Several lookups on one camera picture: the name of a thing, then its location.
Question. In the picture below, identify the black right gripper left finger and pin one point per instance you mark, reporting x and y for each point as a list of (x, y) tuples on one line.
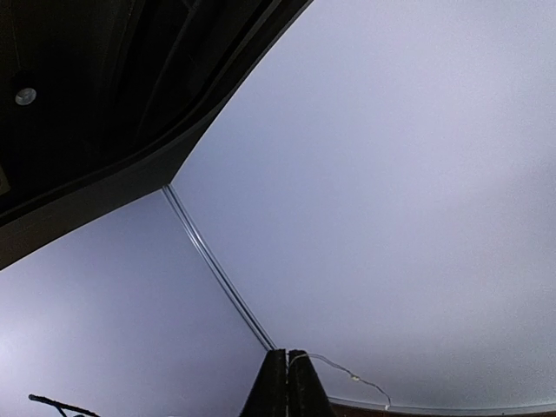
[(268, 395)]

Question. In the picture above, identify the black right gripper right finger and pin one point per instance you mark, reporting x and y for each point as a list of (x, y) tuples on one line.
[(306, 395)]

